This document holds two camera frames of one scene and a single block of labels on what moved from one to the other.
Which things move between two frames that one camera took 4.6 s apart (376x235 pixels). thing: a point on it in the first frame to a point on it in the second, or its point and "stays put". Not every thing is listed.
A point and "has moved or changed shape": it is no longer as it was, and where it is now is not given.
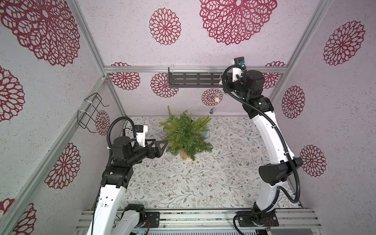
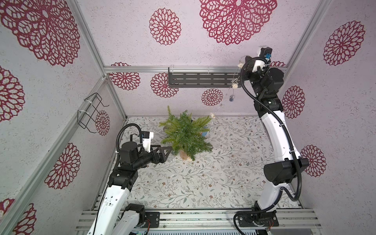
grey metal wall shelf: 195,79 stays put
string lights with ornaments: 212,110 has moved or changed shape
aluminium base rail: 209,220 stays put
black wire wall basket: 86,118 stays put
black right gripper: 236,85 to 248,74
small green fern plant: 185,134 stays put
